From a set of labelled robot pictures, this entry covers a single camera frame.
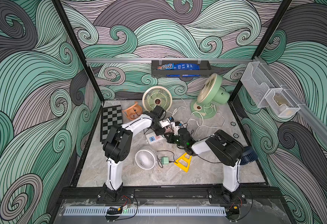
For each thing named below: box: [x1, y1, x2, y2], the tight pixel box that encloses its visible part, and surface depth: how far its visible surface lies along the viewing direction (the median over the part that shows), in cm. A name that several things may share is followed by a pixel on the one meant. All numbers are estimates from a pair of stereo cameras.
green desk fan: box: [190, 72, 230, 119], surface depth 94 cm
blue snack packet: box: [156, 63, 201, 71], surface depth 94 cm
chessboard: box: [99, 104, 123, 145], surface depth 109 cm
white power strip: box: [145, 131, 164, 145], surface depth 95 cm
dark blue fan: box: [239, 146, 259, 166], surface depth 78 cm
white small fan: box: [134, 145, 158, 171], surface depth 79 cm
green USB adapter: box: [160, 156, 170, 165], surface depth 86 cm
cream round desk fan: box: [142, 85, 173, 112], surface depth 104 cm
